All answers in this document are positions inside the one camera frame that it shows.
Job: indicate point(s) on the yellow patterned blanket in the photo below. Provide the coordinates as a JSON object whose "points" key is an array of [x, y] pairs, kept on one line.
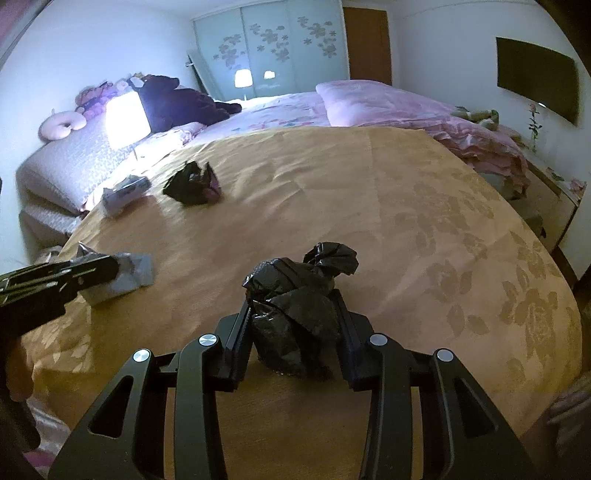
{"points": [[369, 207]]}

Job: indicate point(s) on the printed plastic packet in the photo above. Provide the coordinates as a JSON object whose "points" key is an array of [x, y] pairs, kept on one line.
{"points": [[124, 191]]}

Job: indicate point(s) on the grey pillow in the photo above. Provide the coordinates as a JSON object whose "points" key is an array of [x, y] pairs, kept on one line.
{"points": [[64, 166]]}

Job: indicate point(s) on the white low cabinet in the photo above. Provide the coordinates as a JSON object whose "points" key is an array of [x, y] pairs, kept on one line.
{"points": [[558, 207]]}

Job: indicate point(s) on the pink artificial flower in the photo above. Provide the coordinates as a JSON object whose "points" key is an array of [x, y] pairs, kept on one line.
{"points": [[534, 124]]}

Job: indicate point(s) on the white table lamp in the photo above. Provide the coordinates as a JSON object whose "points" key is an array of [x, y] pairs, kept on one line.
{"points": [[127, 120]]}

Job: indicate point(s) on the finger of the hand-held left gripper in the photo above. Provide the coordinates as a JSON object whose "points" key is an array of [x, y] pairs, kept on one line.
{"points": [[92, 270]]}

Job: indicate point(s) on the black bag with pink scraps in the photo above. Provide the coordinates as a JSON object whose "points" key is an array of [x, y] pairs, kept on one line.
{"points": [[189, 184]]}

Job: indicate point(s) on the grey plastic packet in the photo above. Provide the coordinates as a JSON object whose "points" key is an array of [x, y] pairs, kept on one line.
{"points": [[134, 272]]}

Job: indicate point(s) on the beige stuffed toy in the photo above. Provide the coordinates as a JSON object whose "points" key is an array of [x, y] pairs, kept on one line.
{"points": [[480, 115]]}

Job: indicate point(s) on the person's left hand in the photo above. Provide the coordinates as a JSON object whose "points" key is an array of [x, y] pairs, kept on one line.
{"points": [[19, 371]]}

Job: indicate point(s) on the dark plush toy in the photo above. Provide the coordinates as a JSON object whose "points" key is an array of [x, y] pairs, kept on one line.
{"points": [[180, 106]]}

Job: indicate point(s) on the floral bedsheet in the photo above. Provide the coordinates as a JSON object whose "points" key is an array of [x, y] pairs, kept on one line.
{"points": [[277, 110]]}

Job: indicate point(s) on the large black plastic bag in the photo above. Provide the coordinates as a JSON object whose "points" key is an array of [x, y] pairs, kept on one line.
{"points": [[291, 318]]}

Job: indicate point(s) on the brown wooden door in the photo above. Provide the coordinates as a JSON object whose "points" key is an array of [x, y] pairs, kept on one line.
{"points": [[367, 46]]}

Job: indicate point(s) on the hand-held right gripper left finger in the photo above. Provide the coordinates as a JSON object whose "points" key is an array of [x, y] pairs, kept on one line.
{"points": [[240, 341]]}

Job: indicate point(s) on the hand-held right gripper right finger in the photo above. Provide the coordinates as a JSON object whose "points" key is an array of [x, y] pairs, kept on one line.
{"points": [[345, 332]]}

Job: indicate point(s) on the pink quilt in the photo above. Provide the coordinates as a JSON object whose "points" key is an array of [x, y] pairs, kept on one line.
{"points": [[392, 104]]}

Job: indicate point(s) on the black wall television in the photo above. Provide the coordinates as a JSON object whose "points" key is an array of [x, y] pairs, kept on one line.
{"points": [[535, 78]]}

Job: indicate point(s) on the flower patterned wardrobe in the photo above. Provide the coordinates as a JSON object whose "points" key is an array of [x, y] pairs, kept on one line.
{"points": [[277, 46]]}

